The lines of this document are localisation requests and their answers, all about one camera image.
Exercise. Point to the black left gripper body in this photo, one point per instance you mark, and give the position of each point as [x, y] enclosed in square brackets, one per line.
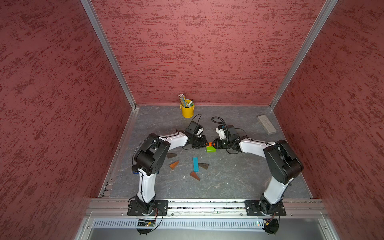
[196, 142]

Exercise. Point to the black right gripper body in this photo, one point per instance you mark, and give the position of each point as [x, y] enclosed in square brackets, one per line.
[224, 144]

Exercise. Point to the green rectangular block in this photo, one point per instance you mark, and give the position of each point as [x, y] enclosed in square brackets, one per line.
[210, 149]

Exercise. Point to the orange brown triangle block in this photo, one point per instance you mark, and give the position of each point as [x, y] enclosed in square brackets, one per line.
[173, 165]

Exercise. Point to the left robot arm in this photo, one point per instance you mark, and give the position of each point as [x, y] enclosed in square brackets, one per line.
[149, 158]

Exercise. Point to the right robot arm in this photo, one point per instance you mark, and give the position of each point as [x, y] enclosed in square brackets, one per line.
[282, 161]

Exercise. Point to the teal long block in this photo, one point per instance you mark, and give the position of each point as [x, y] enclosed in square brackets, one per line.
[195, 164]

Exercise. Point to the dark brown triangle block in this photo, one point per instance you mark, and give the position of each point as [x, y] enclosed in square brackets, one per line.
[203, 165]

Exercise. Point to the yellow metal pencil bucket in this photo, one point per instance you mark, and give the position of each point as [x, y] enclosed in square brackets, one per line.
[188, 111]

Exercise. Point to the red brown triangle block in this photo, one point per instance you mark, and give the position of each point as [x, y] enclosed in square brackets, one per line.
[195, 176]

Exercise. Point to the grey marbled pencil case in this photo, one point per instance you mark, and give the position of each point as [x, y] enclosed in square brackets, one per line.
[267, 124]

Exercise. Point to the pencils in bucket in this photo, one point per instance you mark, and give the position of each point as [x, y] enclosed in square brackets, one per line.
[184, 101]

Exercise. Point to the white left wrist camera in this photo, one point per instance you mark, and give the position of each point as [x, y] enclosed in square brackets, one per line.
[194, 129]

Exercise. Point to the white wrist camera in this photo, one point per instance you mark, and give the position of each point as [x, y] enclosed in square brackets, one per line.
[194, 129]
[223, 132]

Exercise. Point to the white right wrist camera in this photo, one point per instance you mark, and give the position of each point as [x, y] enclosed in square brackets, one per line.
[223, 132]

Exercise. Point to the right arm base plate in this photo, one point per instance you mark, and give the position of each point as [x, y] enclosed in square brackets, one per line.
[252, 208]

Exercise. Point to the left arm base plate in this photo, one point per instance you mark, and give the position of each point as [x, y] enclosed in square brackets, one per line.
[162, 207]

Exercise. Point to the aluminium front rail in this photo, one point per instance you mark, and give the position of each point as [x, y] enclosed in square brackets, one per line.
[208, 208]

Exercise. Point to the white slotted cable duct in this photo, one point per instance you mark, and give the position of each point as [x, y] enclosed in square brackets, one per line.
[192, 224]

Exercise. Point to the aluminium corner post right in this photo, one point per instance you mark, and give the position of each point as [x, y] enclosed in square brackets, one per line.
[317, 26]

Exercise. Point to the aluminium corner post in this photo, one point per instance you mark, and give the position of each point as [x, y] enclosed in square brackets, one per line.
[317, 26]
[97, 26]

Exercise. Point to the aluminium corner post left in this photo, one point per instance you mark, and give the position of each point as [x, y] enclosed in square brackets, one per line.
[97, 26]

